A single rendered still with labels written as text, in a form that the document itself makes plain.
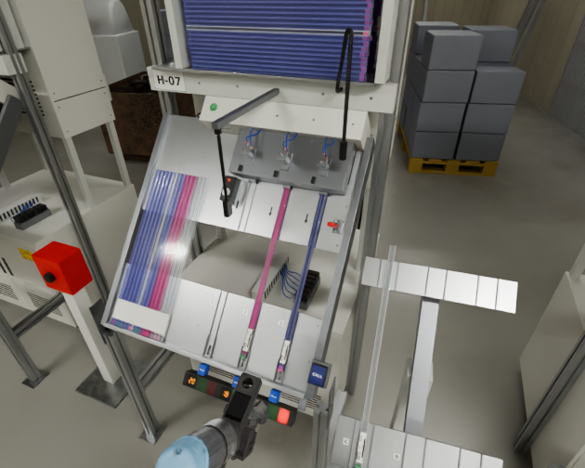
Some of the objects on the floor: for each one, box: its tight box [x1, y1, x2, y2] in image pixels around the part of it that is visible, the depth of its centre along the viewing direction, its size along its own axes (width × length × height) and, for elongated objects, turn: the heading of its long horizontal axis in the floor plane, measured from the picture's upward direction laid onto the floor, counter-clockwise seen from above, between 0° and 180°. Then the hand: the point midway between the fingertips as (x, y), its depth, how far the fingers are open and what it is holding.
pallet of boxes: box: [397, 21, 527, 176], centre depth 386 cm, size 127×82×122 cm, turn 173°
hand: (260, 402), depth 89 cm, fingers closed
